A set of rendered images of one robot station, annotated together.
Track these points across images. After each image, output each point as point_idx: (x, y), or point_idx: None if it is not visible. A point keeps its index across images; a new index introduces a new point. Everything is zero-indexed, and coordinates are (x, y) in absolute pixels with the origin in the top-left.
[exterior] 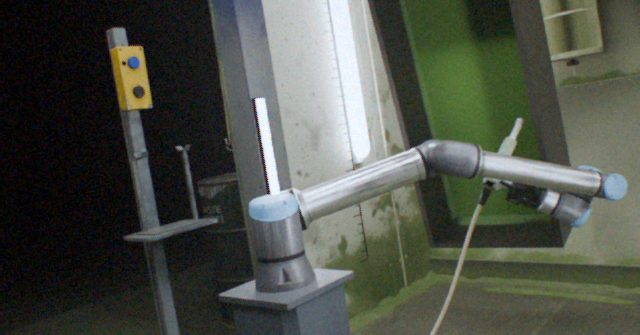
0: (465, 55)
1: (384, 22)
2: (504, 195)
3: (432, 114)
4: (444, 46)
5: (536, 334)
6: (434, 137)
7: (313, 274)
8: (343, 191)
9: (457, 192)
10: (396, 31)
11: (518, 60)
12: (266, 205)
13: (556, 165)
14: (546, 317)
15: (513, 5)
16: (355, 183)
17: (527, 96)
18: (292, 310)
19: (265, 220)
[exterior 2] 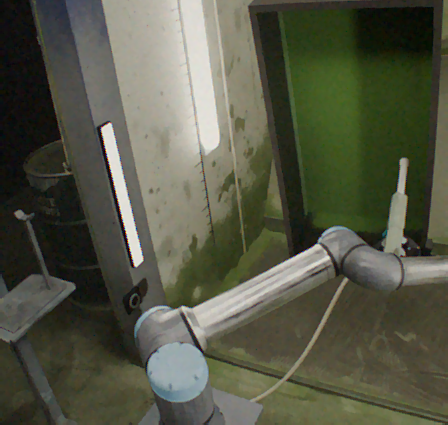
0: (345, 67)
1: (263, 36)
2: (360, 200)
3: (297, 118)
4: (321, 53)
5: (378, 329)
6: (297, 143)
7: (224, 423)
8: (247, 314)
9: (312, 192)
10: (272, 40)
11: (403, 83)
12: (175, 386)
13: None
14: (382, 303)
15: (436, 62)
16: (260, 303)
17: (404, 119)
18: None
19: (175, 401)
